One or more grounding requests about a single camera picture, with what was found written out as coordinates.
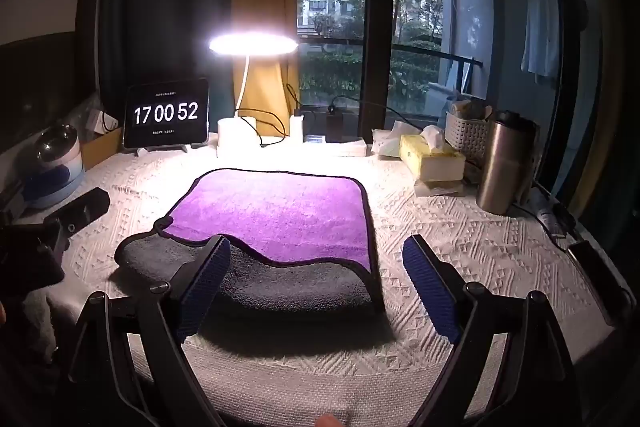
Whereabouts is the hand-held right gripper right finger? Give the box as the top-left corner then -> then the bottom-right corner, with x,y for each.
402,234 -> 586,427

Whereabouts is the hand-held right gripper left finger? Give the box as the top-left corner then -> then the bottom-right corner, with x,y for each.
65,234 -> 232,427

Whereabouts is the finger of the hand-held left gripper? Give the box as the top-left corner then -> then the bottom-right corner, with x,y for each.
42,187 -> 111,234

